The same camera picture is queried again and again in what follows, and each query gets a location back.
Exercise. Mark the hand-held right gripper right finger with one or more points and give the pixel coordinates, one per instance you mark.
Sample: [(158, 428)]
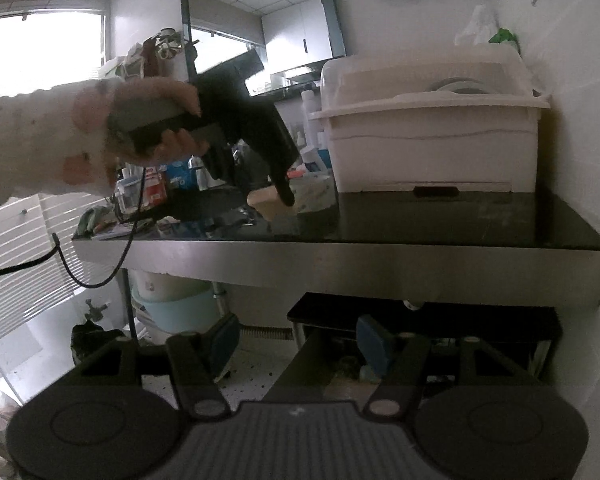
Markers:
[(375, 347)]

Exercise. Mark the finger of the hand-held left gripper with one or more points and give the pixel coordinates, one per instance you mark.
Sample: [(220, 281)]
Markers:
[(282, 187)]

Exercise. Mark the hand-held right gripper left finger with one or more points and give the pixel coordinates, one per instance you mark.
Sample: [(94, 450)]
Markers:
[(224, 337)]

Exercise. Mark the black drawer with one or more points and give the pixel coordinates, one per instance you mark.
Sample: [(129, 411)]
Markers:
[(430, 317)]

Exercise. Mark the person's left hand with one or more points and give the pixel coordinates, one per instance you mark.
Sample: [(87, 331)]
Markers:
[(150, 95)]

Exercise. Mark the beige block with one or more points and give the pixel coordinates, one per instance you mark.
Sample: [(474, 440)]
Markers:
[(265, 202)]

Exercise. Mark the white crumpled cloth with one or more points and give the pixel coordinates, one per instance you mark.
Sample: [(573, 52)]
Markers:
[(317, 195)]

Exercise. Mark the blue and white box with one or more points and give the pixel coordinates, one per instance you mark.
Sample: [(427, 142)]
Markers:
[(316, 159)]

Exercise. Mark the light blue basin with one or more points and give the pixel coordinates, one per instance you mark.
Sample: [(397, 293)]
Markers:
[(180, 312)]

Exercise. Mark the white bucket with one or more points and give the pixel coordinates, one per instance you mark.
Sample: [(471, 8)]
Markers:
[(165, 280)]

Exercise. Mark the steel counter with black top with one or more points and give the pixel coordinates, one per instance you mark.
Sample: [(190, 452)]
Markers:
[(380, 265)]

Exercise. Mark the red and white packet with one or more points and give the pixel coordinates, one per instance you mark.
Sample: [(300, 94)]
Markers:
[(154, 187)]

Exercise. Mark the metal water valve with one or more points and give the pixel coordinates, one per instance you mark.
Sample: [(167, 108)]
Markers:
[(94, 310)]

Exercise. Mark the clear plastic container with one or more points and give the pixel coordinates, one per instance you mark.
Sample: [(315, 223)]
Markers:
[(127, 197)]

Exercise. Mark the dark bag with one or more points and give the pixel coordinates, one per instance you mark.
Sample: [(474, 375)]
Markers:
[(87, 342)]

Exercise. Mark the white lidded plastic dish box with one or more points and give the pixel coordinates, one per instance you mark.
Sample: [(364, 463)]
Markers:
[(430, 150)]

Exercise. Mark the green cloth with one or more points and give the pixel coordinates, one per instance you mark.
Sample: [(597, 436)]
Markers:
[(91, 220)]

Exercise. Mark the bright window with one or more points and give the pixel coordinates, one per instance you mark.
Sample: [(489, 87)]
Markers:
[(35, 55)]

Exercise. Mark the white slatted panel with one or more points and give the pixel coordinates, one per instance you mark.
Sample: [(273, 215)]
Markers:
[(25, 250)]

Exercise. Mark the white plastic bag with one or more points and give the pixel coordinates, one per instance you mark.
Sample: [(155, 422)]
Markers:
[(475, 27)]

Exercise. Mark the green plastic bag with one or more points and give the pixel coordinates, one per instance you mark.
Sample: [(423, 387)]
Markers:
[(505, 37)]

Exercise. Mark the wall mirror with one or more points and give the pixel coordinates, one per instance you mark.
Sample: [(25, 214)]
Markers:
[(260, 15)]

